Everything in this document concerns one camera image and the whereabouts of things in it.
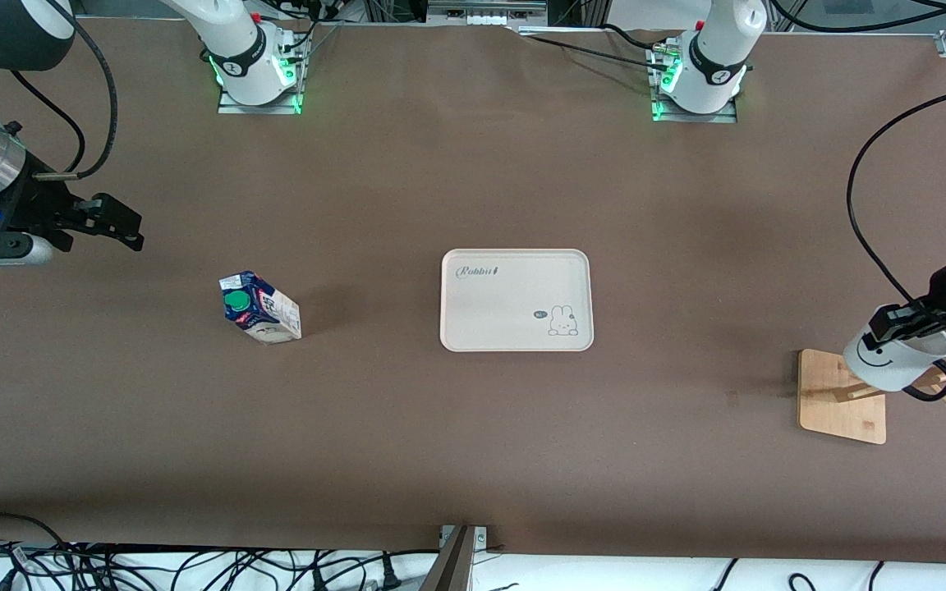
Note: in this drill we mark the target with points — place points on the blue white milk carton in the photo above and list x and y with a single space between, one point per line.
264 312

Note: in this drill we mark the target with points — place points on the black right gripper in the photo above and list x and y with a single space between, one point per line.
27 207

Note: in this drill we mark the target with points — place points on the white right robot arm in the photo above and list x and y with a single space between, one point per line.
236 37

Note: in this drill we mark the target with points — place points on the white power strip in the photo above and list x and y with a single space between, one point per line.
485 14

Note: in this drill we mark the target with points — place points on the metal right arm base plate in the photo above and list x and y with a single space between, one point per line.
231 107

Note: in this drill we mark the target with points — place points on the wooden cup rack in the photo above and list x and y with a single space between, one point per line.
830 402

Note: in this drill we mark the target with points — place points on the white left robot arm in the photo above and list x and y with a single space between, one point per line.
719 41

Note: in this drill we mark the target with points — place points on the black power plug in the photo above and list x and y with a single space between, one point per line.
391 574

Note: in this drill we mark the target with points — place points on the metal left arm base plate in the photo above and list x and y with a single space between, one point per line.
691 117

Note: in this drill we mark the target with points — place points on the cream rabbit print tray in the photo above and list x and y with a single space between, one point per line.
506 304

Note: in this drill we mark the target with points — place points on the aluminium profile with bracket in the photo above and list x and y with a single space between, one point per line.
452 566

